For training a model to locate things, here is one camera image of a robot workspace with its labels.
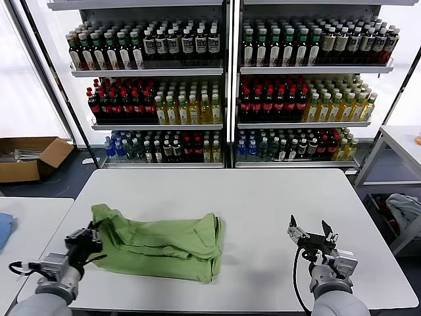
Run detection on white-label dark drink bottle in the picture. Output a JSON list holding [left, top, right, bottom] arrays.
[[384, 26, 401, 66], [142, 30, 155, 63], [207, 28, 221, 62], [155, 30, 168, 63], [360, 27, 375, 66], [166, 29, 180, 63], [347, 27, 362, 66], [372, 27, 387, 66], [181, 29, 194, 63], [195, 28, 208, 62]]

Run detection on beige-label dark drink bottle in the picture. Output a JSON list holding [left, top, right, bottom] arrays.
[[334, 27, 349, 66], [320, 27, 335, 66]]

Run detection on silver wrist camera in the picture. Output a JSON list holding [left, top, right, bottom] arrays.
[[38, 252, 70, 281], [328, 249, 359, 281]]

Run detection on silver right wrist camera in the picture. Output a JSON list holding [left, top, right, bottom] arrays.
[[328, 249, 359, 281]]

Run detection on bagged metal parts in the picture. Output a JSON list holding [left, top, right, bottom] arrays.
[[0, 149, 44, 165]]

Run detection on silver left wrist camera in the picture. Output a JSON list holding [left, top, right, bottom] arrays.
[[38, 252, 70, 281]]

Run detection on green polo shirt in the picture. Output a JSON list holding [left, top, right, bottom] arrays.
[[91, 203, 227, 284]]

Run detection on blue folded cloth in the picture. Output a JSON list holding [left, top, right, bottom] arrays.
[[0, 213, 18, 253]]

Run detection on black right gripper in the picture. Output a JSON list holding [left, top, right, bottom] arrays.
[[287, 215, 339, 263]]

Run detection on brown cardboard box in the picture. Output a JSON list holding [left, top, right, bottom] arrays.
[[0, 137, 75, 185]]

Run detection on black storage crate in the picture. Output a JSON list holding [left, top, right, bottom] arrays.
[[366, 193, 401, 246]]

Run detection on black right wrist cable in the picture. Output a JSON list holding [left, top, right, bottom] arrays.
[[292, 246, 313, 313]]

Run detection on red cloth item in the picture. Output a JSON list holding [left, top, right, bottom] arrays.
[[382, 197, 401, 234]]

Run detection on grey-blue crumpled cloth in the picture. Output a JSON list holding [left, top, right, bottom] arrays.
[[385, 194, 421, 239]]

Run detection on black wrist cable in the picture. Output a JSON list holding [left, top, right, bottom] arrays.
[[292, 246, 313, 313], [9, 261, 45, 277]]

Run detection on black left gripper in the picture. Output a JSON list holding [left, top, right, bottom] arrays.
[[64, 221, 103, 263]]

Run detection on green-cap dark tea bottle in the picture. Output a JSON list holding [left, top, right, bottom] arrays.
[[282, 28, 295, 68], [130, 31, 145, 70], [295, 29, 309, 68], [92, 32, 107, 72], [307, 28, 322, 67], [105, 32, 120, 71], [118, 31, 132, 71], [242, 29, 255, 68], [67, 32, 82, 72], [255, 29, 268, 68], [80, 33, 95, 72], [268, 29, 282, 68]]

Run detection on black metal pole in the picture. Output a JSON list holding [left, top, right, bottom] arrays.
[[18, 0, 101, 168], [359, 46, 421, 169]]

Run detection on grey metal frame table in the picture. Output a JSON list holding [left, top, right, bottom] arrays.
[[354, 125, 421, 257]]

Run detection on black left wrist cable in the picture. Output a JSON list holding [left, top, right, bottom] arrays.
[[9, 261, 45, 277]]

